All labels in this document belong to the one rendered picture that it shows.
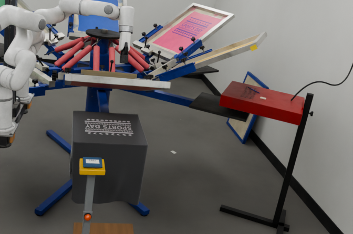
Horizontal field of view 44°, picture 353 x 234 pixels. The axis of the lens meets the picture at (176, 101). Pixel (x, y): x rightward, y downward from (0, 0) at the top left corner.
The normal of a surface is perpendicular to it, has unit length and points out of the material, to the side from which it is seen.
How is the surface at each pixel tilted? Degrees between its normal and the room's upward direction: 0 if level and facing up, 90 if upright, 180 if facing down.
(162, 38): 32
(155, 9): 90
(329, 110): 90
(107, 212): 0
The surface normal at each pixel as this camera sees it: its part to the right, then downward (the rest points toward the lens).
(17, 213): 0.15, -0.93
